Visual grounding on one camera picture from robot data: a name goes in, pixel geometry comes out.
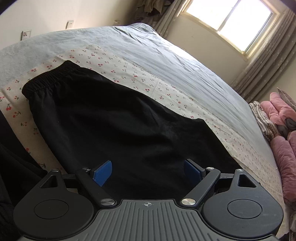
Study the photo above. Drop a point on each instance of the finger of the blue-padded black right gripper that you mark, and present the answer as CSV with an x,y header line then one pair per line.
x,y
204,181

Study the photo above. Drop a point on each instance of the dark clothes hanging top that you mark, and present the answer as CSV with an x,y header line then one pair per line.
x,y
148,9

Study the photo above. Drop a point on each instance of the black pants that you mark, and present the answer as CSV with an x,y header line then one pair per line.
x,y
87,119

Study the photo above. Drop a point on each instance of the window with bright daylight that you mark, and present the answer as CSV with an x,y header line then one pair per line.
x,y
243,24

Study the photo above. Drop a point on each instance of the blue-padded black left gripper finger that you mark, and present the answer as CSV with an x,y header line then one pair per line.
x,y
92,180

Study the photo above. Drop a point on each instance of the grey curtain right of window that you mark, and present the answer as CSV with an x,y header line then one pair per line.
x,y
269,61

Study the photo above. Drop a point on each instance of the white wall socket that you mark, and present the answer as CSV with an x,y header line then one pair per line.
x,y
69,24

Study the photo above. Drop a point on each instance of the grey curtain of window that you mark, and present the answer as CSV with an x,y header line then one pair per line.
x,y
170,15
269,61

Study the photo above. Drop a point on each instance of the cherry print white cloth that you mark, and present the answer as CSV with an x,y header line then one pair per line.
x,y
202,96

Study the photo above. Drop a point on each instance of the pink quilt pile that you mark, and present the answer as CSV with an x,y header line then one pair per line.
x,y
280,110

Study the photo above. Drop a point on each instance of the striped grey folded cloth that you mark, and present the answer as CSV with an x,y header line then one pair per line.
x,y
267,127

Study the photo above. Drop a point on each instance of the light blue bed sheet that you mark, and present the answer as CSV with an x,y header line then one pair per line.
x,y
137,42

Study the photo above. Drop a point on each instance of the grey curtain left of window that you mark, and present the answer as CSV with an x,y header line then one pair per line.
x,y
170,15

